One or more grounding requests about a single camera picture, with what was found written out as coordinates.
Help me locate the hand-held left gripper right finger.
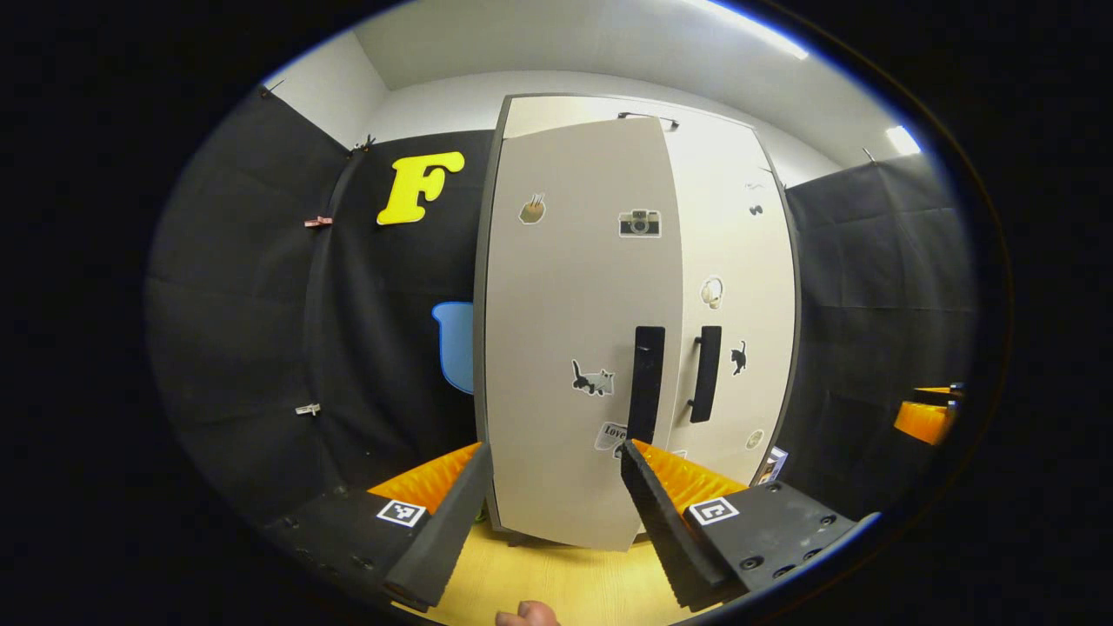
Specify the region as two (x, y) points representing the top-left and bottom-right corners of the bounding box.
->
(621, 439), (870, 609)

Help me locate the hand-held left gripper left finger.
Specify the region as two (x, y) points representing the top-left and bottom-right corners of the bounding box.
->
(261, 442), (493, 611)

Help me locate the white shoe cabinet door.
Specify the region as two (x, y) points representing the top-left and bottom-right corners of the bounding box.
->
(665, 122), (796, 483)
(483, 116), (688, 551)

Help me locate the white shoe cabinet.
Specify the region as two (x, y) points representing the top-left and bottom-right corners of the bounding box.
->
(472, 93), (801, 551)

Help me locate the black door handle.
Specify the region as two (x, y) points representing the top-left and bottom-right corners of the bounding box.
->
(628, 326), (666, 446)
(689, 326), (723, 424)

